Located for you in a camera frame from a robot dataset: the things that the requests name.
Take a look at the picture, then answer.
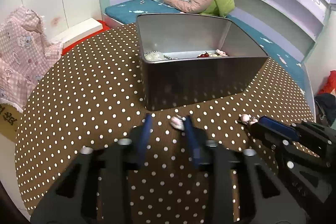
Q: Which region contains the small pink heart charm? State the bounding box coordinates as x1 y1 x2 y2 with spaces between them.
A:
240 113 259 126

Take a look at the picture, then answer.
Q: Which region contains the pink flower earring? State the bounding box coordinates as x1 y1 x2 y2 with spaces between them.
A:
170 115 185 131

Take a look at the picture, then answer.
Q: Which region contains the brown polka dot tablecloth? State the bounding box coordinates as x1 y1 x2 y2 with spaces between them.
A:
15 24 313 223

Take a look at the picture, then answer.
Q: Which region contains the cardboard box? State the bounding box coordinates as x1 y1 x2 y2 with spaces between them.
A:
0 103 22 142

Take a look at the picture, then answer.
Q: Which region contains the grey metal tin box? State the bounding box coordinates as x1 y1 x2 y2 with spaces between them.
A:
135 14 269 111

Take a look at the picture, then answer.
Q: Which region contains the pink checkered cloth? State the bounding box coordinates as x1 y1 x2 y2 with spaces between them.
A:
1 6 63 112

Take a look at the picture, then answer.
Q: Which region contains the red storage ottoman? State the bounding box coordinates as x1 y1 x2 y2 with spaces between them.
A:
62 20 110 56

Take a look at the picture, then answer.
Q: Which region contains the white board on ottoman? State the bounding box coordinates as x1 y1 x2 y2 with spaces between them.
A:
51 18 103 49

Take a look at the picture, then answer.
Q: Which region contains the teal candy print mattress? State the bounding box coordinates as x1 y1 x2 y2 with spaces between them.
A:
105 0 310 94

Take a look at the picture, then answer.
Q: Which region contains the silver chain necklace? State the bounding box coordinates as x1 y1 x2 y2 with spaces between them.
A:
143 50 174 62

